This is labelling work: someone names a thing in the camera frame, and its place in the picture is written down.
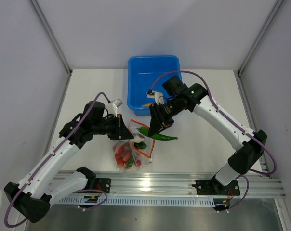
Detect aluminium mounting rail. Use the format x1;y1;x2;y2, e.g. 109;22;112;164
49;171;287;199

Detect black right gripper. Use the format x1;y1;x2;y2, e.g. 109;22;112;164
149;97;183;138

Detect blue plastic bin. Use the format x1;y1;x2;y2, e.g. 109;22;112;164
127;55;182;116

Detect right aluminium frame post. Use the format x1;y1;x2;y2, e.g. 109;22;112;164
237;0;286;75

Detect green cucumber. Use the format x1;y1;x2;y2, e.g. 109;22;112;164
134;142;147;150

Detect clear orange zip top bag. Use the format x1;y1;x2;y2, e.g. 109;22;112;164
111;119;155;174

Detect grey toy fish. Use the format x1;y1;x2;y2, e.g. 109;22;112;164
133;134;145;143

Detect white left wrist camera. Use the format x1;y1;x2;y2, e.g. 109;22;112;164
106;99;123;116

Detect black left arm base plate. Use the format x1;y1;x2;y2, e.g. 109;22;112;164
93;178;111;194

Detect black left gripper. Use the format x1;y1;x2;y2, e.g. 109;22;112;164
92;114;133;140

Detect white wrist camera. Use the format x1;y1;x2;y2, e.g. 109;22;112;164
106;99;123;116
147;90;164;104

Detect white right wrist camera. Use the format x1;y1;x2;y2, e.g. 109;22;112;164
147;90;164;104

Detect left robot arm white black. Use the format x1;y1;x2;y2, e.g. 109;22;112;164
4;99;133;223

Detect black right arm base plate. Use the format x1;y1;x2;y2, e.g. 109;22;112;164
191;180;240;196

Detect left aluminium frame post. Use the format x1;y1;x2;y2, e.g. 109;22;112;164
27;0;72;75

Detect small green chili pepper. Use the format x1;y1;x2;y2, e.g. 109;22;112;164
137;127;178;141

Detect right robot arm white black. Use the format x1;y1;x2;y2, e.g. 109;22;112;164
147;76;267;194

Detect aluminium frame post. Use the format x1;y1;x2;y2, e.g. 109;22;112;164
27;0;72;75
237;0;286;75

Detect slotted white cable duct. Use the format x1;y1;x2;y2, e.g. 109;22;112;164
58;195;215;207

